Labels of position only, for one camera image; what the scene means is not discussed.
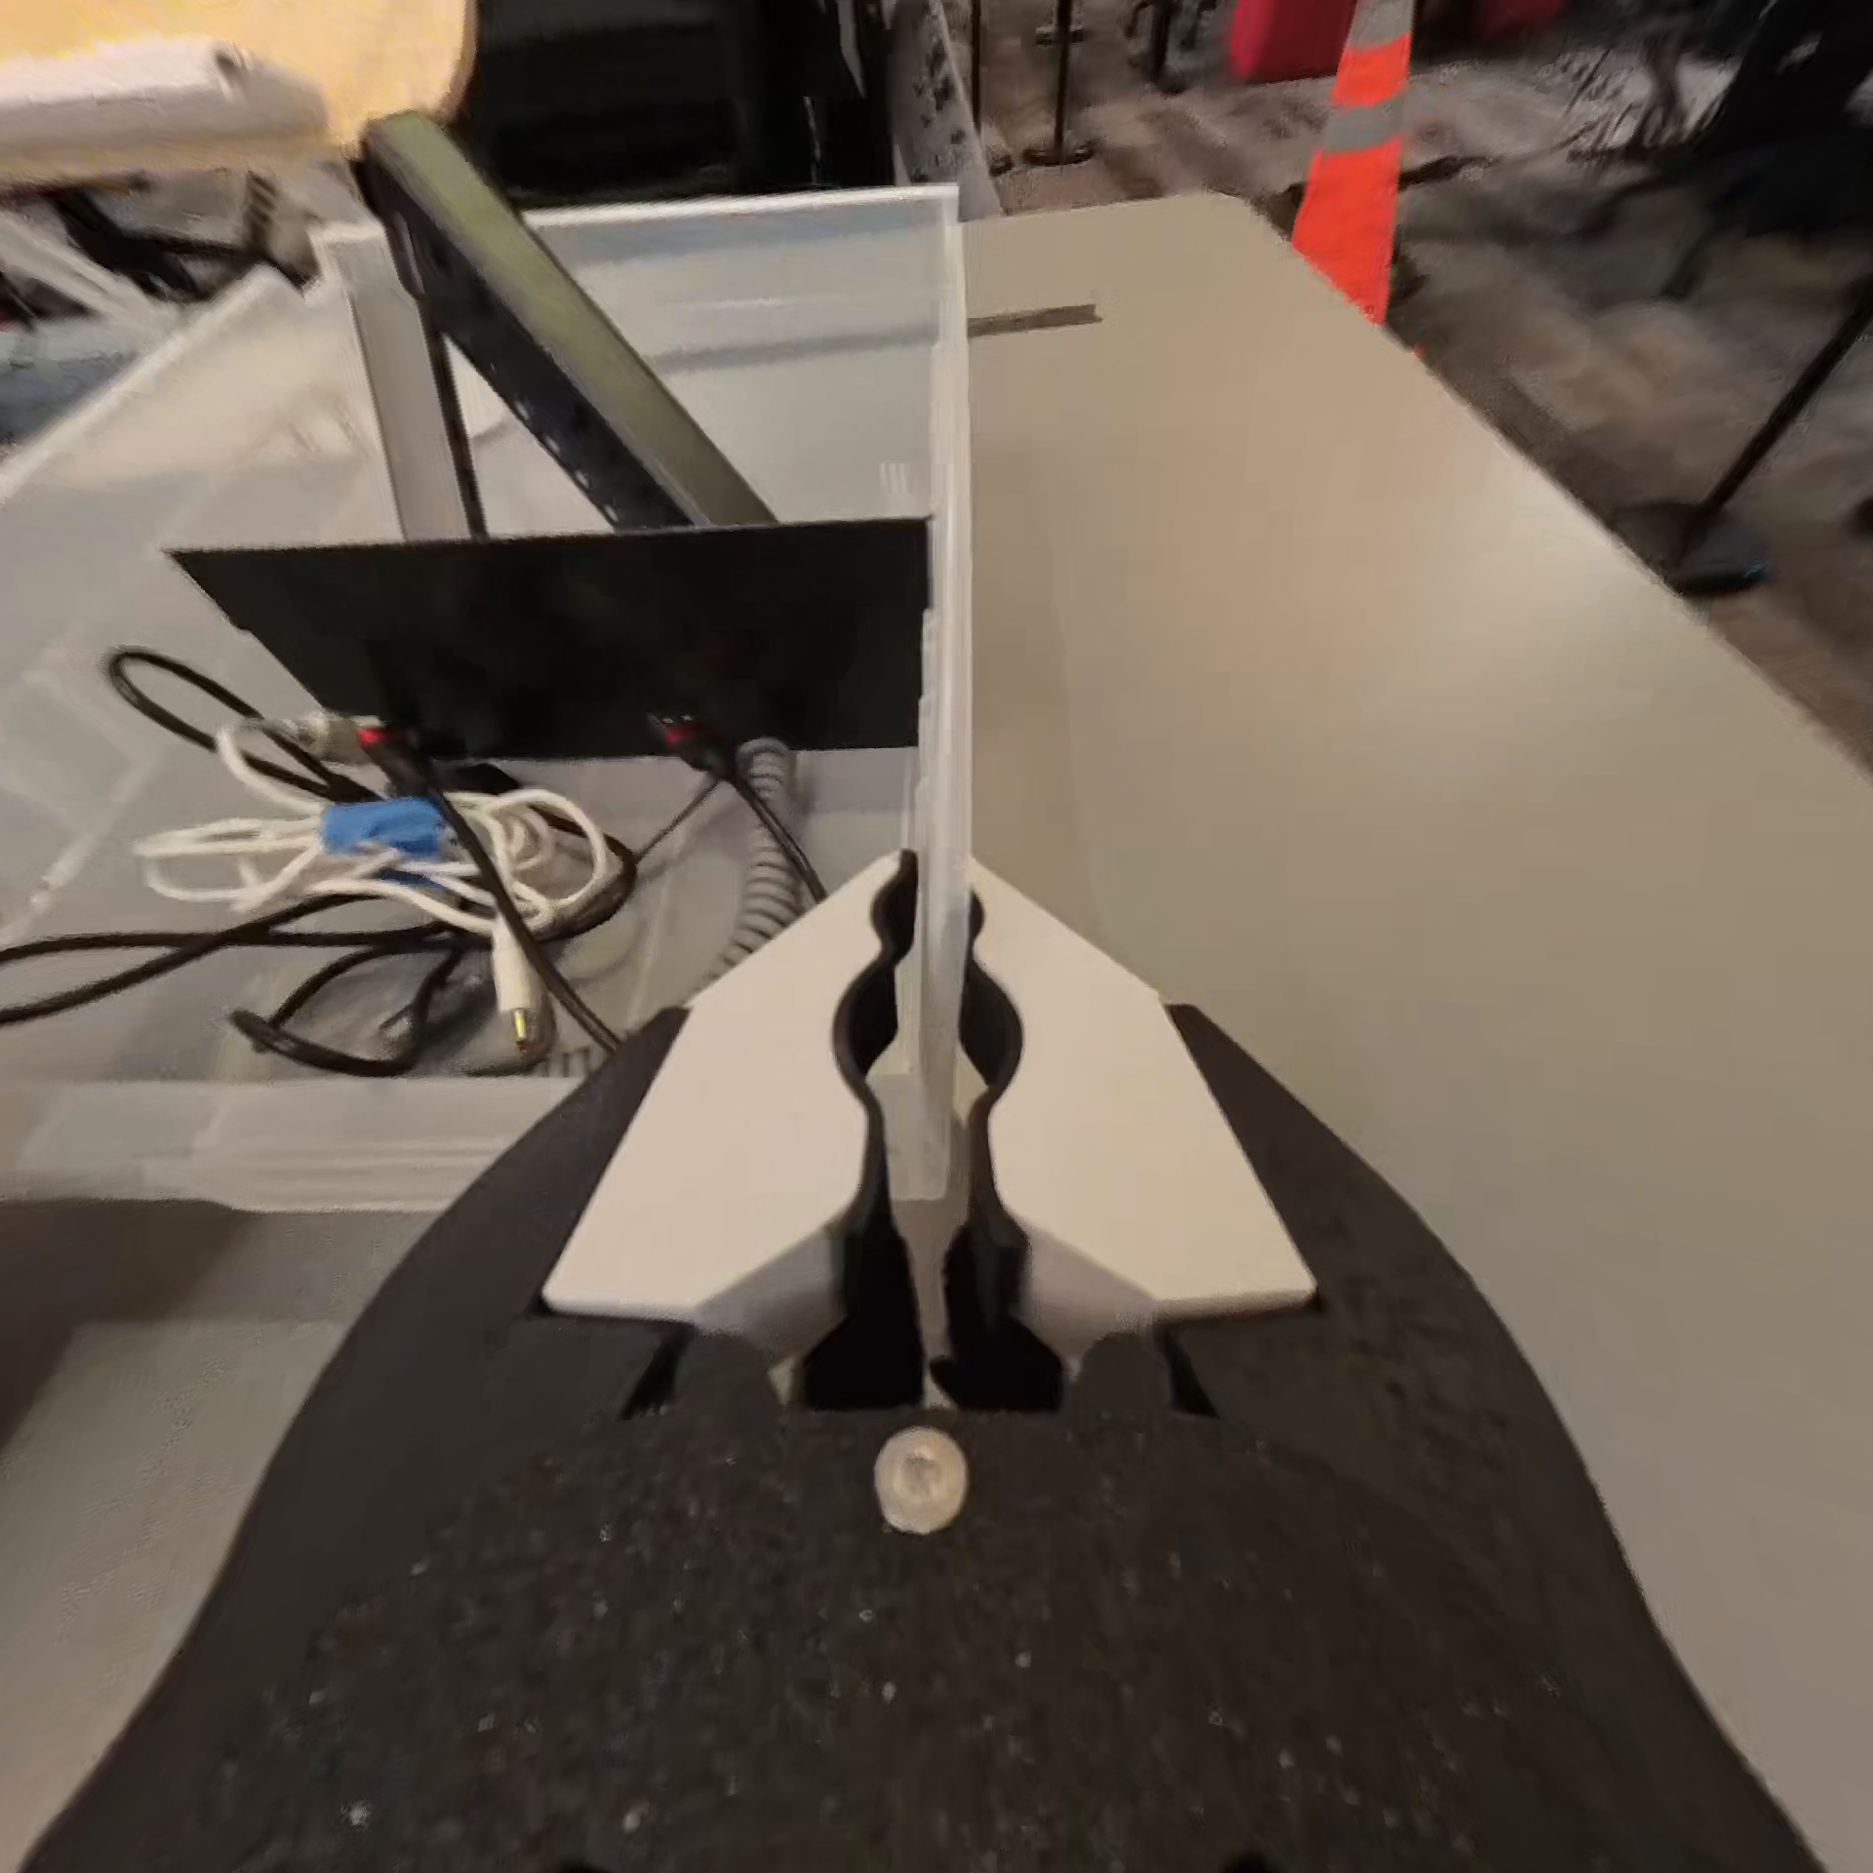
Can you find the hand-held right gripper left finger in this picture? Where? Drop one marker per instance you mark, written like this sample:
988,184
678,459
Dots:
718,1142

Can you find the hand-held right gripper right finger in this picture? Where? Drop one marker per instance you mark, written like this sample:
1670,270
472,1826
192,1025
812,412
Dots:
1141,1171

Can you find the clear plastic bin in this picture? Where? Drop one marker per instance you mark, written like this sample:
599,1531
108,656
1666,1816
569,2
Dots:
761,293

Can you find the black tall USB hub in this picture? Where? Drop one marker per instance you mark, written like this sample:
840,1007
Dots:
542,309

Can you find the blue tape band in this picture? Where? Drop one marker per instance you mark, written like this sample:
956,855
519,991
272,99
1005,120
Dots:
380,830

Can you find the black divider panel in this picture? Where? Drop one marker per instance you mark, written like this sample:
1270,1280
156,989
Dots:
585,629

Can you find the black stand leg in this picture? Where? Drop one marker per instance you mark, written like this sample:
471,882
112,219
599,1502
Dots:
1756,454

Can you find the orange traffic cone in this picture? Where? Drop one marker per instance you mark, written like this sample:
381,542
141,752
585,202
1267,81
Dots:
1354,191

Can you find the wooden book stand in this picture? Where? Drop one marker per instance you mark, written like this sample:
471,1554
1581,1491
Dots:
394,60

